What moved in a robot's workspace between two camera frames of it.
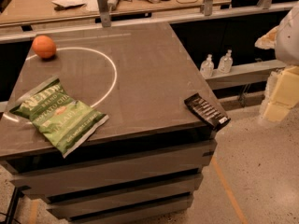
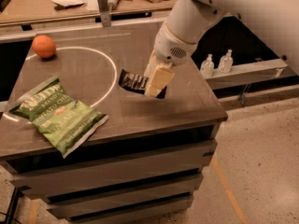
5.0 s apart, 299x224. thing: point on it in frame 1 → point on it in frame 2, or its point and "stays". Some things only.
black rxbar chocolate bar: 213,118 → 136,83
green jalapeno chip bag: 64,121 stays
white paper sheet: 70,1 stays
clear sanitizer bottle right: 225,63 stays
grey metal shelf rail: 253,74 stays
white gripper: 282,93 → 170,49
